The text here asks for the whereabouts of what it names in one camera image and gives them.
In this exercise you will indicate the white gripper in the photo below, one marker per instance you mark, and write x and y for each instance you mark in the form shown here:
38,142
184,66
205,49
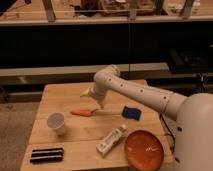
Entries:
97,94

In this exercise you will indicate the orange pepper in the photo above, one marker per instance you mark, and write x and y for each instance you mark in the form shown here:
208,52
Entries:
83,112

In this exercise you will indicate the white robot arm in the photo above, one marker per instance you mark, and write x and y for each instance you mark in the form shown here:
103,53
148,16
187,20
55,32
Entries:
193,114

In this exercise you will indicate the blue sponge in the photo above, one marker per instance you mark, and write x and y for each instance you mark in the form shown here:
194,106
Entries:
131,113

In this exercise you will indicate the white plastic bottle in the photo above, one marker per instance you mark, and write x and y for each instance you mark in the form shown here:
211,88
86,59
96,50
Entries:
107,143

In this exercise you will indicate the wooden bench shelf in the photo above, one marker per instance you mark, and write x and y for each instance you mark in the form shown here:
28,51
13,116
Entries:
16,72

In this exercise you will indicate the orange plate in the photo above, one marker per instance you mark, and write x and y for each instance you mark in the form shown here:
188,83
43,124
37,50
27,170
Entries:
144,151

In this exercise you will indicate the black ridged block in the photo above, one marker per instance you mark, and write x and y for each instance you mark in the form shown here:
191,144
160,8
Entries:
47,155

